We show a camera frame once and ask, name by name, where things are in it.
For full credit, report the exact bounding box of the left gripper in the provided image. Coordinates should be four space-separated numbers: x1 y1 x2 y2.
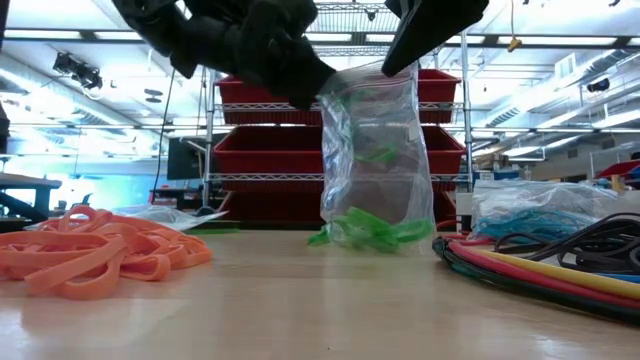
182 0 337 111

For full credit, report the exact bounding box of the blue zip ties bag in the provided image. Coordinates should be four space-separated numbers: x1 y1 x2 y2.
317 62 436 255

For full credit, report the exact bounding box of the green rubber band pile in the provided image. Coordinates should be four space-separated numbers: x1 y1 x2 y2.
307 144 435 254

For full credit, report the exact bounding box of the clear zip bag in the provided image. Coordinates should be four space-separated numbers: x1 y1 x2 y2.
469 179 621 242

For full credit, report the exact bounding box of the blue rubber band pile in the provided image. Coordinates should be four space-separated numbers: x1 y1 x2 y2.
474 207 596 242

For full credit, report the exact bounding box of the orange rubber band pile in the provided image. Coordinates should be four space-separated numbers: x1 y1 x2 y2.
0 204 214 301

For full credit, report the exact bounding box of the dark brown rubber band pile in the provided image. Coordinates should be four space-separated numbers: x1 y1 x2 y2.
494 212 640 275

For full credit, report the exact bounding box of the red plastic bin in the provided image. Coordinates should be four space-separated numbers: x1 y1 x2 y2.
417 68 461 125
219 192 326 225
422 125 466 195
432 192 457 225
215 74 324 126
213 125 326 194

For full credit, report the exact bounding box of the yellow hanging plug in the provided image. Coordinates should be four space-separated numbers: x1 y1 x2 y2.
507 0 524 54

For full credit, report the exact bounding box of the black monitor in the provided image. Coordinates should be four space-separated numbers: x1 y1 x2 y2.
166 134 207 182

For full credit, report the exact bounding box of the green square collapsible container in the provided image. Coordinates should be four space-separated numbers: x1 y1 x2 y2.
187 227 241 236

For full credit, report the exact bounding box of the clear plastic bag pile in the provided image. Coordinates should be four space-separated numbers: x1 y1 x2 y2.
24 204 229 232

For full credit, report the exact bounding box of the red and blue object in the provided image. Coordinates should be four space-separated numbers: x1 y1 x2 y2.
594 159 640 191

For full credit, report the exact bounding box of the coloured tube bundle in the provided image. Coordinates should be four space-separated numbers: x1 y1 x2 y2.
432 235 640 324

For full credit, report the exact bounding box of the black rolling workbench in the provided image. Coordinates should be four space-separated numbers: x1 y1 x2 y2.
0 172 64 226

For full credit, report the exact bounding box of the metal wire shelf cart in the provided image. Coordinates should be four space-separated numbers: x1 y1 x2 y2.
202 0 475 234

